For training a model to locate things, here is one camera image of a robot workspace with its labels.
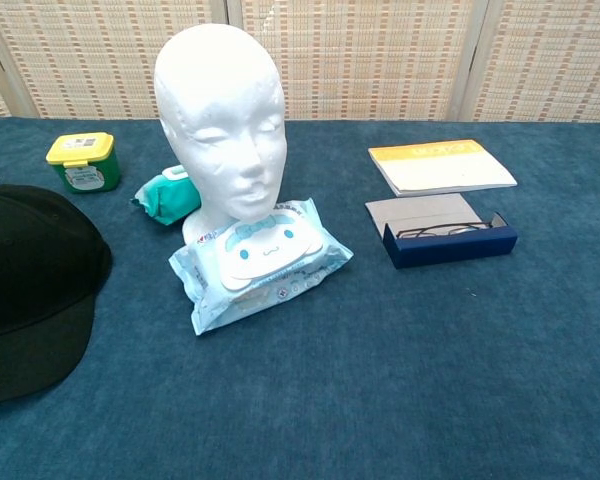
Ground black rimmed eyeglasses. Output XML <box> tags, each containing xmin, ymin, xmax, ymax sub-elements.
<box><xmin>396</xmin><ymin>219</ymin><xmax>495</xmax><ymax>241</ymax></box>

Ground green tub with yellow lid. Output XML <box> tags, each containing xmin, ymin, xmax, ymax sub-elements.
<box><xmin>45</xmin><ymin>131</ymin><xmax>123</xmax><ymax>195</ymax></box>

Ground white foam mannequin head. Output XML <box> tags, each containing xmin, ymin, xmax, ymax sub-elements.
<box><xmin>154</xmin><ymin>20</ymin><xmax>288</xmax><ymax>242</ymax></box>

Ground light blue cartoon wipes pack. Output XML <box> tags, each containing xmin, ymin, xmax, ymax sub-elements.
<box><xmin>168</xmin><ymin>197</ymin><xmax>355</xmax><ymax>337</ymax></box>

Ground yellow and white booklet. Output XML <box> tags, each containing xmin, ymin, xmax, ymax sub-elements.
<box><xmin>368</xmin><ymin>138</ymin><xmax>519</xmax><ymax>198</ymax></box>

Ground navy blue glasses case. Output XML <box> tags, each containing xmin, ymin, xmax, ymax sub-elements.
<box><xmin>364</xmin><ymin>193</ymin><xmax>519</xmax><ymax>271</ymax></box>

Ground black baseball cap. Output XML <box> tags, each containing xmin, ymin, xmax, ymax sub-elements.
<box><xmin>0</xmin><ymin>183</ymin><xmax>114</xmax><ymax>407</ymax></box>

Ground woven bamboo folding screen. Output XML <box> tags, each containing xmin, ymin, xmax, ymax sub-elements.
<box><xmin>0</xmin><ymin>0</ymin><xmax>600</xmax><ymax>124</ymax></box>

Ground green wet wipes pack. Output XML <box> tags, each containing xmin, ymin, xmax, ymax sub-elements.
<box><xmin>129</xmin><ymin>166</ymin><xmax>203</xmax><ymax>228</ymax></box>

